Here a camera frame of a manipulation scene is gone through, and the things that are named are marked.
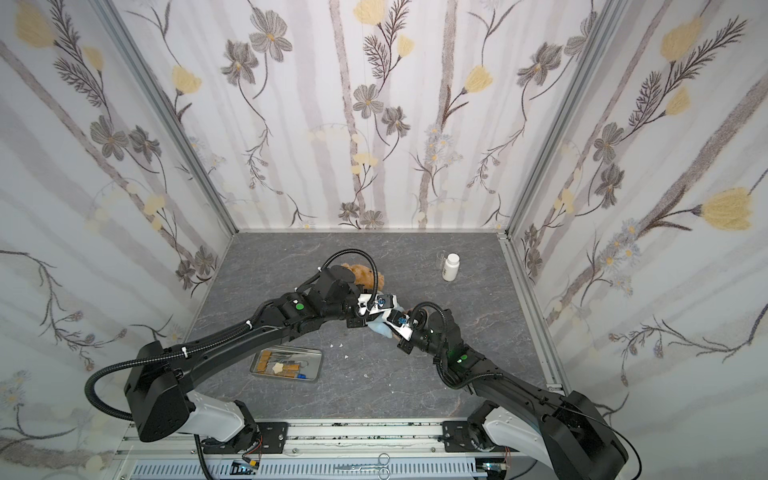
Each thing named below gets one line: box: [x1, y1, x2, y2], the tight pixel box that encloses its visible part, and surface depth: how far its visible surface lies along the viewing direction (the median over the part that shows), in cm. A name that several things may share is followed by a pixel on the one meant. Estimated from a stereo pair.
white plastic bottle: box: [442, 253, 460, 282], surface depth 103 cm
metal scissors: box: [334, 452, 390, 480], surface depth 72 cm
